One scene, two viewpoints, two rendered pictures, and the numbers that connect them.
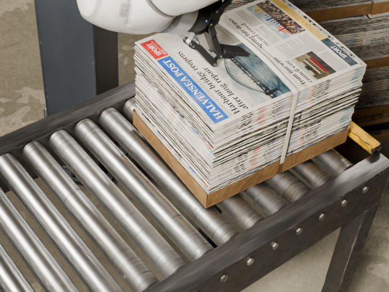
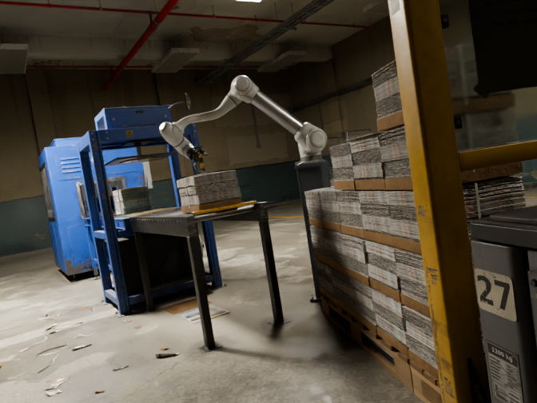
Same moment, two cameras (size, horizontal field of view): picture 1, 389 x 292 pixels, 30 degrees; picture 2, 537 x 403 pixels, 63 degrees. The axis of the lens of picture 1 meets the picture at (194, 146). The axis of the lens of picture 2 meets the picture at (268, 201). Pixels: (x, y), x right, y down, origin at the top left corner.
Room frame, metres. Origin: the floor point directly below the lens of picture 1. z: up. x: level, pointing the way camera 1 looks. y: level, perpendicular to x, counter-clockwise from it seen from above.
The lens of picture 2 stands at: (2.02, -2.84, 0.96)
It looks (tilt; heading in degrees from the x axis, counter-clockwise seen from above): 3 degrees down; 100
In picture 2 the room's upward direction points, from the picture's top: 9 degrees counter-clockwise
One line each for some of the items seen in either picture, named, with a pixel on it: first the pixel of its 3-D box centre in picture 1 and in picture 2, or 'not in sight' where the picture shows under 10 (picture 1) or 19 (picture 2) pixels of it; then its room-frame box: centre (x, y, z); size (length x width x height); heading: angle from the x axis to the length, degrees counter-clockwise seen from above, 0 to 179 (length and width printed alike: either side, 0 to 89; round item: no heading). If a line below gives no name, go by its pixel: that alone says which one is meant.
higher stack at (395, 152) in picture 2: not in sight; (456, 232); (2.42, -1.14, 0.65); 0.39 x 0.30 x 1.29; 21
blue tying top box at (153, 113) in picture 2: not in sight; (133, 121); (0.22, 1.02, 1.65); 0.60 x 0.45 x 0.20; 41
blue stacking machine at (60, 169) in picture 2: not in sight; (97, 197); (-1.53, 3.10, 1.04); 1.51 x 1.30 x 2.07; 131
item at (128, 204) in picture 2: not in sight; (131, 200); (-0.15, 1.45, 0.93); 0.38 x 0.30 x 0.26; 131
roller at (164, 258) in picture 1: (113, 201); not in sight; (0.97, 0.15, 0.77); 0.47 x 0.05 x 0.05; 41
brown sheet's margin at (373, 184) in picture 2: not in sight; (408, 177); (2.31, -0.87, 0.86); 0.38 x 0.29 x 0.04; 21
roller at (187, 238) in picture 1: (140, 188); not in sight; (1.01, 0.11, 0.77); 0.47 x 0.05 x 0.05; 41
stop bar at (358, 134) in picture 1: (308, 95); (225, 207); (1.31, -0.26, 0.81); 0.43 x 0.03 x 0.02; 41
